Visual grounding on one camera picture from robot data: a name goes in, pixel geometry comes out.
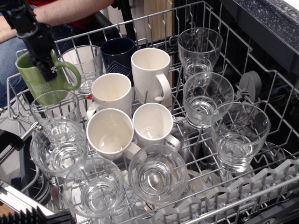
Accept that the clear glass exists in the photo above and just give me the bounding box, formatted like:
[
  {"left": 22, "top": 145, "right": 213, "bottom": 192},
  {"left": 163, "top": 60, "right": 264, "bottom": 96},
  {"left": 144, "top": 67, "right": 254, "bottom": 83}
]
[
  {"left": 178, "top": 28, "right": 223, "bottom": 80},
  {"left": 29, "top": 119, "right": 89, "bottom": 177},
  {"left": 63, "top": 157, "right": 124, "bottom": 219},
  {"left": 210, "top": 102, "right": 271, "bottom": 173},
  {"left": 183, "top": 72, "right": 235, "bottom": 129},
  {"left": 128, "top": 144, "right": 187, "bottom": 205},
  {"left": 59, "top": 45, "right": 103, "bottom": 99}
]

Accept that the person's forearm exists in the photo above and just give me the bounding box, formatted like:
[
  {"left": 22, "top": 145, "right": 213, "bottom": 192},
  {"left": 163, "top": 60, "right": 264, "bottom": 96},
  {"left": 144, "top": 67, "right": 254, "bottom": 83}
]
[{"left": 25, "top": 0, "right": 119, "bottom": 40}]

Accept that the wide white mug front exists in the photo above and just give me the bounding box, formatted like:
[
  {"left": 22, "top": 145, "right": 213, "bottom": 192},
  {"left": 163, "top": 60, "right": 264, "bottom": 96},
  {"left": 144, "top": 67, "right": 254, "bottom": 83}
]
[{"left": 86, "top": 108, "right": 141, "bottom": 160}]

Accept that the black metal clamp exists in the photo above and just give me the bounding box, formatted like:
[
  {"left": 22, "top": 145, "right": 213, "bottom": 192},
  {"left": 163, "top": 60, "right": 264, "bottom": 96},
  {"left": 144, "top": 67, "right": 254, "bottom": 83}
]
[{"left": 0, "top": 121, "right": 43, "bottom": 165}]

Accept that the small white mug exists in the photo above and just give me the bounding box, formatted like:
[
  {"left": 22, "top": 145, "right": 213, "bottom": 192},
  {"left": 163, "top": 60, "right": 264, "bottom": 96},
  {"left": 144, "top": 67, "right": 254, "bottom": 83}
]
[{"left": 132, "top": 103, "right": 180, "bottom": 151}]

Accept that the grey wire dishwasher rack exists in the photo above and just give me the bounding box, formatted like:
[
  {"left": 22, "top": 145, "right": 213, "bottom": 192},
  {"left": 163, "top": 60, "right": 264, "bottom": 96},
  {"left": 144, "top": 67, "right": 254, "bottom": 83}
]
[{"left": 6, "top": 0, "right": 299, "bottom": 224}]

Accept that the person's leg in jeans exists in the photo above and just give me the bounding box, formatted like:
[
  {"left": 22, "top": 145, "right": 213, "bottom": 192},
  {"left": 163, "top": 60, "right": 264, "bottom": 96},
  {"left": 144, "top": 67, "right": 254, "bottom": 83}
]
[{"left": 0, "top": 24, "right": 84, "bottom": 107}]

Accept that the clear glass before green mug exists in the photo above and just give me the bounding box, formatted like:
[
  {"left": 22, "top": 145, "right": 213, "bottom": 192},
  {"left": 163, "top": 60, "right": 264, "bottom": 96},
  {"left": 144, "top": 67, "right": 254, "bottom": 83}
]
[{"left": 29, "top": 90, "right": 81, "bottom": 125}]

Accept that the clear glass back right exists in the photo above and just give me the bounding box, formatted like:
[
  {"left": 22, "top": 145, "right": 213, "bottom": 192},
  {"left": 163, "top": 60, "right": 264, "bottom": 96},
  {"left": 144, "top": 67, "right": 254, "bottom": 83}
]
[{"left": 178, "top": 28, "right": 223, "bottom": 80}]

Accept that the tall white mug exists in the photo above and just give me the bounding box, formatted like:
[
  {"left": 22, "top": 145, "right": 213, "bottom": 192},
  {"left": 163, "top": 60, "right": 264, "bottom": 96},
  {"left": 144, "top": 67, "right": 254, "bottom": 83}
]
[{"left": 131, "top": 48, "right": 171, "bottom": 104}]

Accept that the grey plastic cutlery shelf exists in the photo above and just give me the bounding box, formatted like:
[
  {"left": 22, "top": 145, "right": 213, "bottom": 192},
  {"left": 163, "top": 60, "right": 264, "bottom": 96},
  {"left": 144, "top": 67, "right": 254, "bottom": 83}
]
[{"left": 143, "top": 159, "right": 299, "bottom": 224}]

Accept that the clear glass front right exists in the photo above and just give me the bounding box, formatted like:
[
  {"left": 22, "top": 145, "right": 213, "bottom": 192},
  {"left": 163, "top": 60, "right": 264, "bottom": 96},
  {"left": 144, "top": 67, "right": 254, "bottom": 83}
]
[{"left": 210, "top": 102, "right": 271, "bottom": 173}]

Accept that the grey plastic rack roller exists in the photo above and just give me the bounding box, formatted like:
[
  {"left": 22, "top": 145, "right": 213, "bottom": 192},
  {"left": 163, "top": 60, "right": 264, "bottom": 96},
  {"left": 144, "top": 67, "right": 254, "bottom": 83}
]
[{"left": 237, "top": 70, "right": 262, "bottom": 102}]

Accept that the clear glass middle right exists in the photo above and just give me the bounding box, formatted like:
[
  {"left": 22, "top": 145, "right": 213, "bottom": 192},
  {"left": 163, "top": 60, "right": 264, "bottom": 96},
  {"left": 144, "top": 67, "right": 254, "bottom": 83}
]
[{"left": 183, "top": 72, "right": 235, "bottom": 129}]

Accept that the clear glass front centre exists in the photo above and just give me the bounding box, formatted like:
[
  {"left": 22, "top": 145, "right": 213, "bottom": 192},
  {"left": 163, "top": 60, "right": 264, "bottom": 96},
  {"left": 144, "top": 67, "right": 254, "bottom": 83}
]
[{"left": 128, "top": 144, "right": 187, "bottom": 205}]

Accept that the navy blue mug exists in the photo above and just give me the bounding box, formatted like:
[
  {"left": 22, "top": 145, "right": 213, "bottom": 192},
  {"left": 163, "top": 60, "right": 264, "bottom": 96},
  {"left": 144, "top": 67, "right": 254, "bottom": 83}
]
[{"left": 100, "top": 37, "right": 135, "bottom": 86}]

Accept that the green ceramic mug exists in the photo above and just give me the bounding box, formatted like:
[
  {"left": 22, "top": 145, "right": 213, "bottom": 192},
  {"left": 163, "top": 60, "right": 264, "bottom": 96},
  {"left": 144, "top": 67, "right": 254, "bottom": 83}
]
[{"left": 15, "top": 50, "right": 81, "bottom": 105}]

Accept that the clear glass back left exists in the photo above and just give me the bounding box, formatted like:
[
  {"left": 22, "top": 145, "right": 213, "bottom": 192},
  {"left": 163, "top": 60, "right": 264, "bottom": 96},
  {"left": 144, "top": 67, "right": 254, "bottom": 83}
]
[{"left": 59, "top": 45, "right": 103, "bottom": 99}]

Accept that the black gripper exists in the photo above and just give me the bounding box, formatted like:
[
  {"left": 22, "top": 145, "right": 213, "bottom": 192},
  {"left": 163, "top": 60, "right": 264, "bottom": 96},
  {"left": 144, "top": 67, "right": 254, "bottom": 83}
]
[{"left": 0, "top": 0, "right": 57, "bottom": 81}]

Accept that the white mug middle left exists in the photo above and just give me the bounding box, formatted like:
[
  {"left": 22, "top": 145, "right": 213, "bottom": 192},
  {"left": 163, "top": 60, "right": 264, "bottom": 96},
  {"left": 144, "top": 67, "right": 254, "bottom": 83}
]
[{"left": 85, "top": 73, "right": 133, "bottom": 120}]

